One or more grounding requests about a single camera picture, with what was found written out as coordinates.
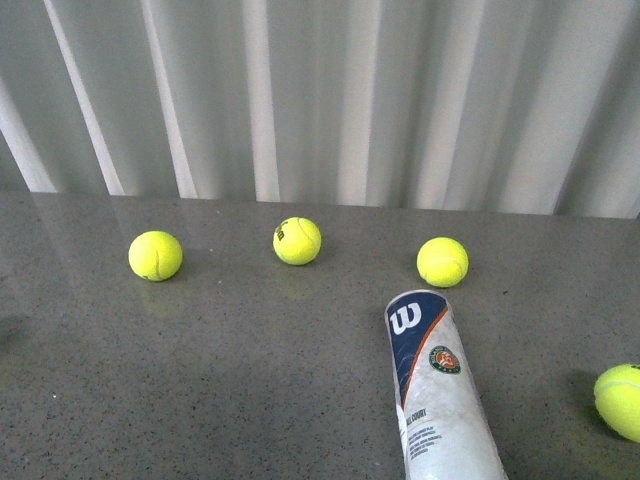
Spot near right Wilson tennis ball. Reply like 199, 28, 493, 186
594, 364, 640, 443

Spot right yellow tennis ball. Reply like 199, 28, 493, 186
416, 237, 469, 288

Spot white pleated curtain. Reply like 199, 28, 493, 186
1, 1, 639, 218

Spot left yellow tennis ball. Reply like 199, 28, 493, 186
128, 231, 183, 282

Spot middle yellow Wilson tennis ball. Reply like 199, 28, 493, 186
272, 217, 322, 266

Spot Wilson tennis ball can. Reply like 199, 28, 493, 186
385, 290, 507, 479

